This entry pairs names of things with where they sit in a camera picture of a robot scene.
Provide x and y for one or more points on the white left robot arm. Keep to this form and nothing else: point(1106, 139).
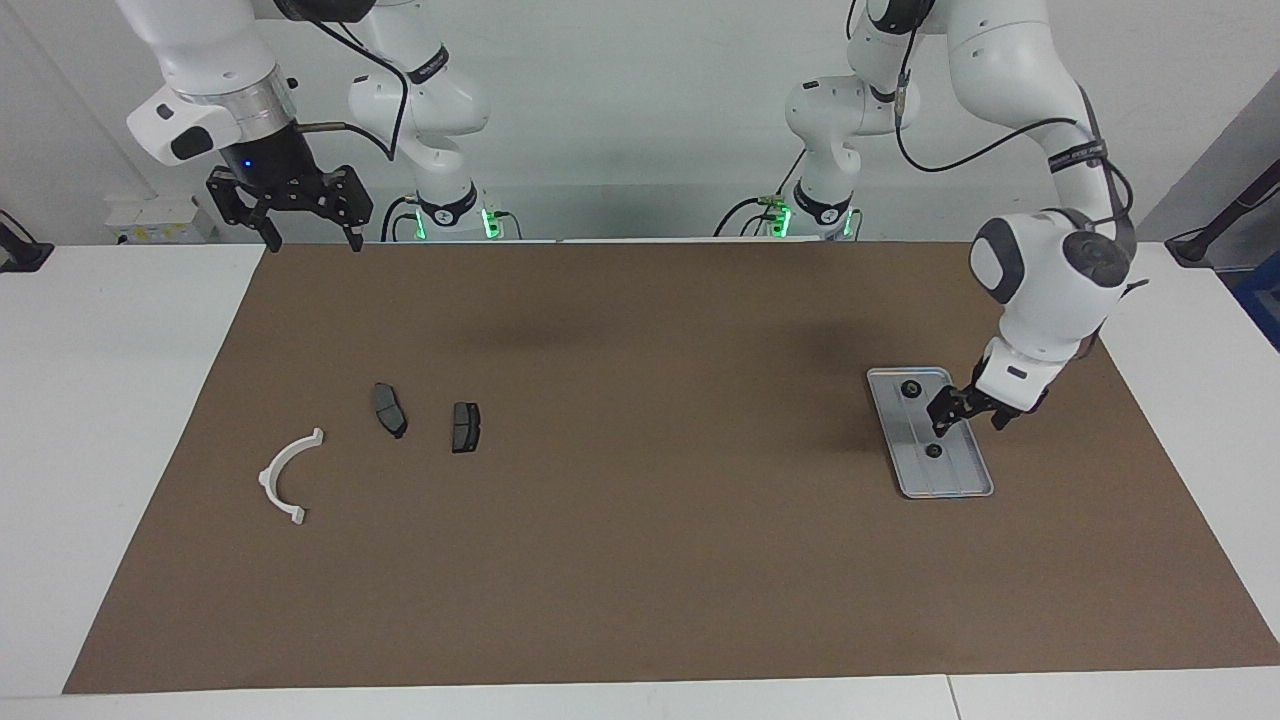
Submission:
point(1000, 60)

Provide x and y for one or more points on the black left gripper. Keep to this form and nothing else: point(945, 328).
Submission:
point(1000, 395)

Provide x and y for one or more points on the blue crate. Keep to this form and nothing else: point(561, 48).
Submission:
point(1262, 305)

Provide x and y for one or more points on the brown table mat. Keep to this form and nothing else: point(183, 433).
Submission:
point(650, 580)

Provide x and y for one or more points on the rectangular grey brake pad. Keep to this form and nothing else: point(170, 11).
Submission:
point(466, 427)

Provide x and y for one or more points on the silver metal tray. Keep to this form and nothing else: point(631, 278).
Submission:
point(930, 470)

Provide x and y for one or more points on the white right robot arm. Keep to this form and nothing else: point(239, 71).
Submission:
point(200, 60)

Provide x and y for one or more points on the black stand pole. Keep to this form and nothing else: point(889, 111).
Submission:
point(1215, 225)

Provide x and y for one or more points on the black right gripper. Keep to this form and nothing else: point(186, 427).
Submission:
point(285, 180)

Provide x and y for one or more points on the elongated grey brake pad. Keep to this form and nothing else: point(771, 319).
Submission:
point(389, 410)

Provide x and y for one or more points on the white wall socket box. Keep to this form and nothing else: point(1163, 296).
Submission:
point(160, 220)

